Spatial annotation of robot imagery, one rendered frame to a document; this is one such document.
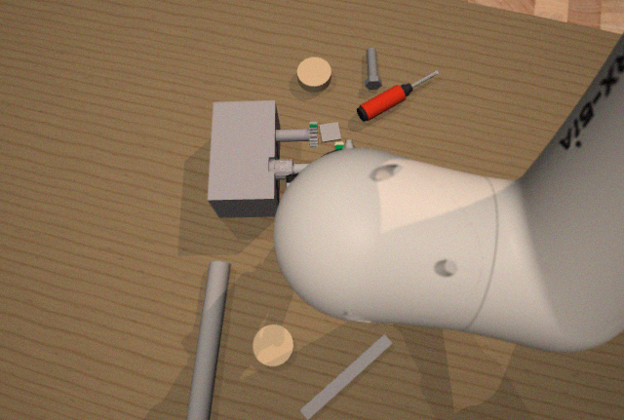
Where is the grey hex bolt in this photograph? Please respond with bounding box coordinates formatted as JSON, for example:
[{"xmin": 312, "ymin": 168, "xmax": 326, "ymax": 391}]
[{"xmin": 365, "ymin": 48, "xmax": 382, "ymax": 90}]

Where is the grey flat bar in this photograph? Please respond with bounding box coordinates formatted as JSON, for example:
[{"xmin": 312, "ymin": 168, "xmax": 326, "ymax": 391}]
[{"xmin": 300, "ymin": 334, "xmax": 392, "ymax": 420}]

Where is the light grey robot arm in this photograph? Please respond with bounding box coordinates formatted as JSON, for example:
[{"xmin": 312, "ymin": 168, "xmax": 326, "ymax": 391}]
[{"xmin": 273, "ymin": 32, "xmax": 624, "ymax": 353}]

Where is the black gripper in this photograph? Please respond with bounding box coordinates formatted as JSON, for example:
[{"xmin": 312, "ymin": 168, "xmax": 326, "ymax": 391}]
[{"xmin": 286, "ymin": 173, "xmax": 298, "ymax": 187}]

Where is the grey metal rod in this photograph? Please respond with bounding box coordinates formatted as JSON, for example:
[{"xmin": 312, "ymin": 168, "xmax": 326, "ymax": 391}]
[{"xmin": 186, "ymin": 261, "xmax": 231, "ymax": 420}]

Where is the grey shaft with cream gear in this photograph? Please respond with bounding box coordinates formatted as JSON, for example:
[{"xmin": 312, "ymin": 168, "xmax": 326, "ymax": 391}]
[{"xmin": 292, "ymin": 142, "xmax": 344, "ymax": 174}]

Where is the red screwdriver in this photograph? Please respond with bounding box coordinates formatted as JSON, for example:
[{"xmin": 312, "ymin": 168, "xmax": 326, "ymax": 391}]
[{"xmin": 357, "ymin": 70, "xmax": 439, "ymax": 122}]

